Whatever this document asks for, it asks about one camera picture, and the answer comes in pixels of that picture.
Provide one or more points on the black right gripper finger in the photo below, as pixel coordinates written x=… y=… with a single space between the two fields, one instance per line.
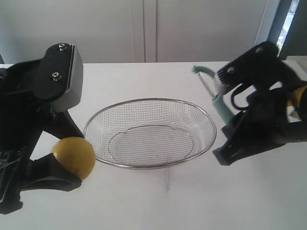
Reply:
x=231 y=152
x=230 y=127

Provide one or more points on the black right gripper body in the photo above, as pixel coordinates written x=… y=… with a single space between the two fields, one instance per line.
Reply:
x=264 y=124

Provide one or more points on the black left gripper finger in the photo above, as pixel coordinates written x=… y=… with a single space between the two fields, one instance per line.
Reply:
x=60 y=124
x=48 y=173

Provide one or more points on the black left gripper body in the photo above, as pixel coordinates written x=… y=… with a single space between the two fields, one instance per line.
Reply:
x=21 y=125

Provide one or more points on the yellow lemon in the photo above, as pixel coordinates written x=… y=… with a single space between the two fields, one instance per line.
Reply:
x=76 y=155

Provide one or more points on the teal handled vegetable peeler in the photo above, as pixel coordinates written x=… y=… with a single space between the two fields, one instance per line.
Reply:
x=217 y=99

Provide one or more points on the white cabinet doors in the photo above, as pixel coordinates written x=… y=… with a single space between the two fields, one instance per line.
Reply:
x=111 y=31

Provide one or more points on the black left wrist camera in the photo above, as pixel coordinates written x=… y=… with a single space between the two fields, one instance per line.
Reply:
x=59 y=77

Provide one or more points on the metal wire mesh basket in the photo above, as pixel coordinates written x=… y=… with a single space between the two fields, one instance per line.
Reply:
x=150 y=133

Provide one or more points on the window with dark frame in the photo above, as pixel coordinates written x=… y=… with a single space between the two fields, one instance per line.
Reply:
x=289 y=28

